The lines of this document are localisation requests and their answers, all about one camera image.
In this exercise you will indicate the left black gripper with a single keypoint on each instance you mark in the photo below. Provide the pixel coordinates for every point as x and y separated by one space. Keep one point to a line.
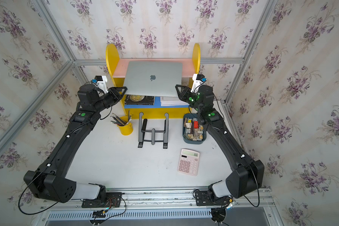
116 92

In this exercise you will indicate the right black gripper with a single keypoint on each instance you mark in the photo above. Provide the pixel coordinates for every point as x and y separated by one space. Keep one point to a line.
184 92

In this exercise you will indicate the silver laptop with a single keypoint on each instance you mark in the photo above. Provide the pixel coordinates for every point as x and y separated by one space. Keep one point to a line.
153 78

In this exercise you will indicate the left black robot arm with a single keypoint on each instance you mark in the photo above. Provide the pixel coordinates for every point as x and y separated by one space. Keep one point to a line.
49 181

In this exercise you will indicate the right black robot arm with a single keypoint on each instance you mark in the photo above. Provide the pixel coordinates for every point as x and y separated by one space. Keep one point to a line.
247 174

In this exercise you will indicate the black laptop stand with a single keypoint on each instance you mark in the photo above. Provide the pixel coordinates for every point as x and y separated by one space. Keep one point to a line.
142 130

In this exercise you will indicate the black book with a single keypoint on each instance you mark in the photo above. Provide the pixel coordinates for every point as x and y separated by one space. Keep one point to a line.
139 100

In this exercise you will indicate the white book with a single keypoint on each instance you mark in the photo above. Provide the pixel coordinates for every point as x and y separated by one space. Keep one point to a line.
172 101

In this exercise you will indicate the teal storage tray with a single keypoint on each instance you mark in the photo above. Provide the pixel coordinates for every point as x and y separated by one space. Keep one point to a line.
191 135

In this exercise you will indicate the pencils bundle in cup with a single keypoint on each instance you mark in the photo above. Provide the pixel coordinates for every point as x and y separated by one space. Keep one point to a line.
120 121

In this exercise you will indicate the yellow pencil cup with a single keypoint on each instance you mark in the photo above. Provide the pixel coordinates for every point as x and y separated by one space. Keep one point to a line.
127 129

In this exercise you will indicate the pink calculator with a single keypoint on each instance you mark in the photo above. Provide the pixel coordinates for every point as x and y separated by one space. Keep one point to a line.
188 162

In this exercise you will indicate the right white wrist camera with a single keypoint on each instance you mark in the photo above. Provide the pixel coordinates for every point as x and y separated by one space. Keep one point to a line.
198 80

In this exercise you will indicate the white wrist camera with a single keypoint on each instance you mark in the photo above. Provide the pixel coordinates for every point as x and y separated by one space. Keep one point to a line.
198 80
100 82

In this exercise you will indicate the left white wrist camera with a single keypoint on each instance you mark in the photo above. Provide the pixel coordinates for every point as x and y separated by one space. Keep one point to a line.
100 82

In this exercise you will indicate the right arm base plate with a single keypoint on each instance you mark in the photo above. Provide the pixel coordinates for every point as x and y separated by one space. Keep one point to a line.
207 198

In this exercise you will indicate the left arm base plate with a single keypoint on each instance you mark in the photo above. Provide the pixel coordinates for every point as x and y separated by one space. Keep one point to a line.
108 200

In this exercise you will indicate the aluminium frame rail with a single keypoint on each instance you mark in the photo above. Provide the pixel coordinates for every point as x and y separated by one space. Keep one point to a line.
179 206

